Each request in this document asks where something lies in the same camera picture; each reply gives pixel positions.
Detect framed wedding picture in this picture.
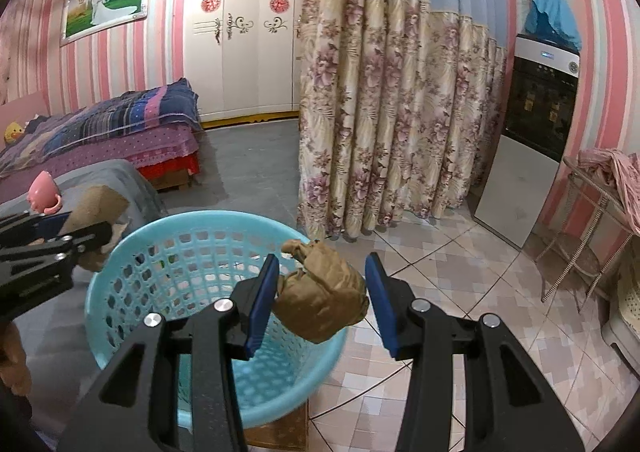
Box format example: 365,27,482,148
61,0,148,45

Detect white wardrobe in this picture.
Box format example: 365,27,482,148
183,0,302,123

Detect plaid patchwork blanket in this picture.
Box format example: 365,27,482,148
1,78,201,178

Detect floral blue curtain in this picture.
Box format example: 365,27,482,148
298,0,508,238

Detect left human hand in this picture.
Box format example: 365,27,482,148
0,322,32,397

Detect blue cloth cover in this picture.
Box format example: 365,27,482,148
524,0,582,52

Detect bed with purple sheet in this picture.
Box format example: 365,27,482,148
0,76,204,205

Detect light blue plastic basket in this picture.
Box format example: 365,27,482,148
83,209,350,432

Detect white black water dispenser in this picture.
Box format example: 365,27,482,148
474,34,580,248

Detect pink clothes on chair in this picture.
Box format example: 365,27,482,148
577,149,640,235

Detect pink pig mug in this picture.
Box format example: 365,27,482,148
27,171,63,215

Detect brown folded sock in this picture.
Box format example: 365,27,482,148
60,185,129,272

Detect brown paper ball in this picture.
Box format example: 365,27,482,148
272,239,369,345

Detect yellow duck plush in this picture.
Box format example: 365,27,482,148
3,121,25,145

